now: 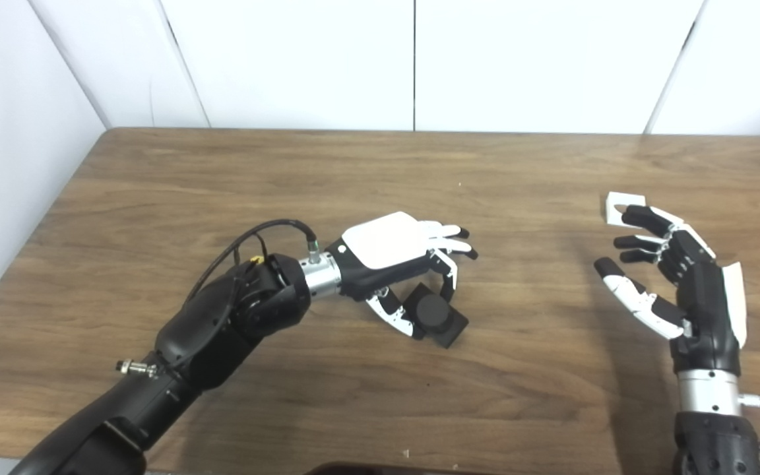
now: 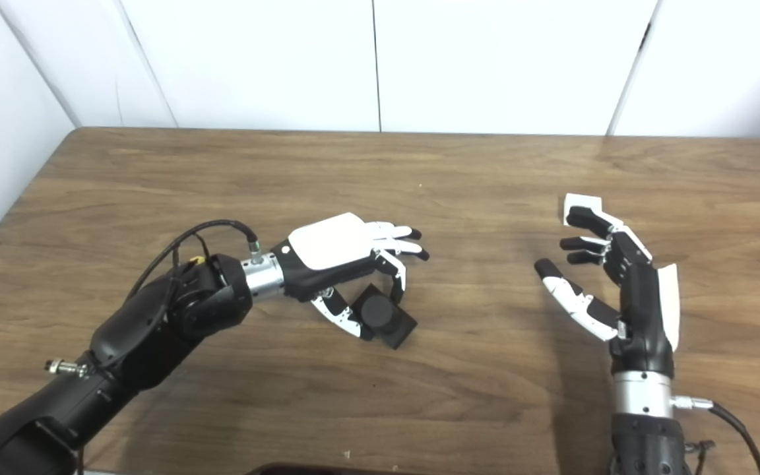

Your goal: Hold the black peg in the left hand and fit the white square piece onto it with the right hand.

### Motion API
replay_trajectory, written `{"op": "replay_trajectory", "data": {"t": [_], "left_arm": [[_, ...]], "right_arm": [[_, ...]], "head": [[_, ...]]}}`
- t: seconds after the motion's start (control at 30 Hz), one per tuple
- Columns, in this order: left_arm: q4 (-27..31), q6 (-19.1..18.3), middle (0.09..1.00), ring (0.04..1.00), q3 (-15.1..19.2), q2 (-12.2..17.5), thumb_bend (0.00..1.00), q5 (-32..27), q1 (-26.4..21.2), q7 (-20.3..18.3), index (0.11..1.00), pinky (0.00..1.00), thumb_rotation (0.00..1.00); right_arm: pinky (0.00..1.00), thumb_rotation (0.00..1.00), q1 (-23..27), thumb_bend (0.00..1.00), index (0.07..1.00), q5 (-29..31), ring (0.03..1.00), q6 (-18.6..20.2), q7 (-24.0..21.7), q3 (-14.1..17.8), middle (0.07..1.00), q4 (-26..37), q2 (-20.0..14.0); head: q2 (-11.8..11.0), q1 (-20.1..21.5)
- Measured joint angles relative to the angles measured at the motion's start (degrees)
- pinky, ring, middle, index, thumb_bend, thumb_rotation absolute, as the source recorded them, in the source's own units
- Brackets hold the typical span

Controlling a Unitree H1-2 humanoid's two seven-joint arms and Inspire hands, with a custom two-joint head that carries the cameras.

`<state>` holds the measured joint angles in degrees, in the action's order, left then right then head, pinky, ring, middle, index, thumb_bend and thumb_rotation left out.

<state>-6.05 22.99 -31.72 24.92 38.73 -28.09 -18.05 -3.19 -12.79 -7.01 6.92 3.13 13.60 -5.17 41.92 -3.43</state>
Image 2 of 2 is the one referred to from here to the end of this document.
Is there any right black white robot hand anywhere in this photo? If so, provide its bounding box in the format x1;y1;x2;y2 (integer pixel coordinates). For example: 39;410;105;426
534;206;681;377

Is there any black peg with square base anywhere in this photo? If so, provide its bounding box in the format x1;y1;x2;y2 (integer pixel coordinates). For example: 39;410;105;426
352;284;418;349

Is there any white square piece with hole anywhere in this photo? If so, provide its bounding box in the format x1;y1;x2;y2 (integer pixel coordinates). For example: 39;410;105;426
561;193;604;222

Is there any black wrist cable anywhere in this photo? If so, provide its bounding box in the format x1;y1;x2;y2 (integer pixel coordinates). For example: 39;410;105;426
670;395;760;475
45;220;263;378

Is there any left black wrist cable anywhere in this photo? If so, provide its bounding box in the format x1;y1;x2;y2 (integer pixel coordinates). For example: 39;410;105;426
45;220;263;378

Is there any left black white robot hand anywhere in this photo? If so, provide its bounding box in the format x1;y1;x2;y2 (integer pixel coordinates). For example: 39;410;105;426
271;212;430;342

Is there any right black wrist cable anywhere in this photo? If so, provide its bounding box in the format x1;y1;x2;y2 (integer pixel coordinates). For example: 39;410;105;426
670;395;760;475

